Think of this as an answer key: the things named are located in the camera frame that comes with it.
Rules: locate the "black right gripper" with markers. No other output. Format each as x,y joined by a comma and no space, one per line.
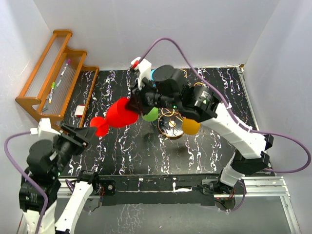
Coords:
138,104

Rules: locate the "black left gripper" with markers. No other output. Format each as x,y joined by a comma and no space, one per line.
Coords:
81,136

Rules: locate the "red wine glass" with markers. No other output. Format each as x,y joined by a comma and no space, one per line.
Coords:
116,116

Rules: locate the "green wine glass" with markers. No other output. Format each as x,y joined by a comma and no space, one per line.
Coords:
152,115

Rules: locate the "yellow wine glass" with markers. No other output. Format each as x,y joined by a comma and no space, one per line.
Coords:
190,126

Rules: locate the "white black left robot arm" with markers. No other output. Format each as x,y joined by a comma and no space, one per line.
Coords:
39,192

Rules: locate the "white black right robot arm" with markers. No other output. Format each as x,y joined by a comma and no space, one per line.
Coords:
167,87

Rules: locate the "blue wine glass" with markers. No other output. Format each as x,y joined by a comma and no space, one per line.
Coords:
152,78

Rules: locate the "small white red box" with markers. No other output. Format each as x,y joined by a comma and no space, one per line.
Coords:
79,110

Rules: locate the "small grey block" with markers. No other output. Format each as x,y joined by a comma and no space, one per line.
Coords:
45,108

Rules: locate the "wooden tiered shelf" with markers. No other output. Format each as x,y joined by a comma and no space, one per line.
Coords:
35,93

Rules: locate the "green capped marker pen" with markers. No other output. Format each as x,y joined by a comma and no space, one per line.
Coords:
51,92

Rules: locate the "purple capped marker pen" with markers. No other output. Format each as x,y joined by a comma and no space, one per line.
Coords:
65,67

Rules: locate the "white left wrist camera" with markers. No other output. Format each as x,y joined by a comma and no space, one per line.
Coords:
44,129

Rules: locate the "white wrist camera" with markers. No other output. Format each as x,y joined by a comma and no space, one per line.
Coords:
44,129
142,68

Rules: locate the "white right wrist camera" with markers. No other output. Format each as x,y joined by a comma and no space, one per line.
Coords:
142,68

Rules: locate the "gold wire glass rack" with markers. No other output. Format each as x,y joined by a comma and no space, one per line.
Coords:
169,123

